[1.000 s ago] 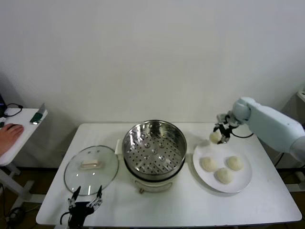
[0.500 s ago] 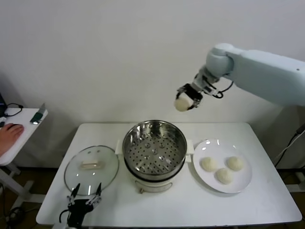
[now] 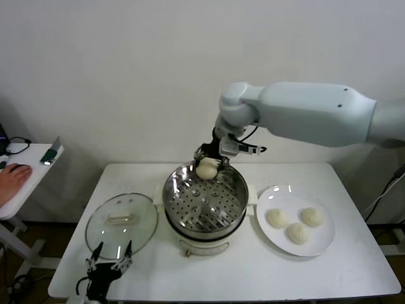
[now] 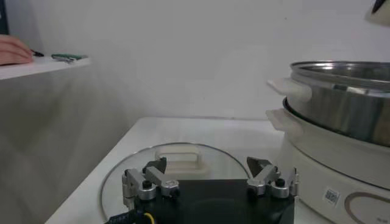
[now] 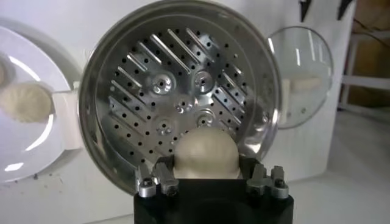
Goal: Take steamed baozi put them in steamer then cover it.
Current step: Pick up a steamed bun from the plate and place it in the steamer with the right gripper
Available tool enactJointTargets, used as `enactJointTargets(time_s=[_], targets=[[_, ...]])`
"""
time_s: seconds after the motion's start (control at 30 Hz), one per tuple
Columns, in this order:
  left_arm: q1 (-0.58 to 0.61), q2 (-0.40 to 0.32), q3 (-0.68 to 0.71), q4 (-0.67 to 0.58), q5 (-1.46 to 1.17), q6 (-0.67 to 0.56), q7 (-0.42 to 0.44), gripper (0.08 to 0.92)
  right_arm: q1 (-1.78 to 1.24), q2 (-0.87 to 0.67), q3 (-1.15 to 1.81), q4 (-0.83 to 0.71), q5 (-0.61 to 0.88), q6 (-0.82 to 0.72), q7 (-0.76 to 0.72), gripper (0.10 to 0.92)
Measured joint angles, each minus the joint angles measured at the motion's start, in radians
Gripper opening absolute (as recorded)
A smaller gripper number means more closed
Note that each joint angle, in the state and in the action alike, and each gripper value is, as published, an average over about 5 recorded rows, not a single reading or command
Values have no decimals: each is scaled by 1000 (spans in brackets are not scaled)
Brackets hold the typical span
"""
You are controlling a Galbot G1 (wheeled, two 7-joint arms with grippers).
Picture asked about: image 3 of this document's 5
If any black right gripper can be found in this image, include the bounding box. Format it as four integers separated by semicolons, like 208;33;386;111
192;139;231;184

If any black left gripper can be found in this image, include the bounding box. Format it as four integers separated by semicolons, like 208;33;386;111
85;240;133;301

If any white steamed baozi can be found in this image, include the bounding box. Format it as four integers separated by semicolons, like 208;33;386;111
195;159;218;180
265;208;289;229
299;207;325;228
287;222;310;246

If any glass pot lid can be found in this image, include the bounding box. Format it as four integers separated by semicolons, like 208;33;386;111
84;192;159;261

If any stainless steel steamer basket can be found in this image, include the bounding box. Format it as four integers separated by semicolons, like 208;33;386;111
163;159;250;236

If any bare human hand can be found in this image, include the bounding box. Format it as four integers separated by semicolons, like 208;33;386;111
0;163;34;206

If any white side desk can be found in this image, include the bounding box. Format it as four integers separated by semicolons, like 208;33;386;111
0;143;65;276

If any white round plate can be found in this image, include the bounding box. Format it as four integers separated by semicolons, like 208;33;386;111
255;184;336;258

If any dark laptop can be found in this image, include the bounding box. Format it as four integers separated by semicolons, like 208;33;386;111
0;122;9;156

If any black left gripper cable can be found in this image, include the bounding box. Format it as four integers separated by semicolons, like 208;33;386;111
77;277;91;296

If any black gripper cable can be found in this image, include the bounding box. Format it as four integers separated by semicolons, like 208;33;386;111
235;125;259;142
77;277;91;296

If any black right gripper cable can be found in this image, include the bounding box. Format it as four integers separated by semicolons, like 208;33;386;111
235;125;259;142

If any black floor cable bundle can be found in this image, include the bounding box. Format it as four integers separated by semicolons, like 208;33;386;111
9;274;50;298

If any black cable on desk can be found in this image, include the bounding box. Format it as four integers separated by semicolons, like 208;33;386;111
6;136;32;156

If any black wall power cable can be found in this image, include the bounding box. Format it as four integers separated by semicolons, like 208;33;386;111
363;164;405;222

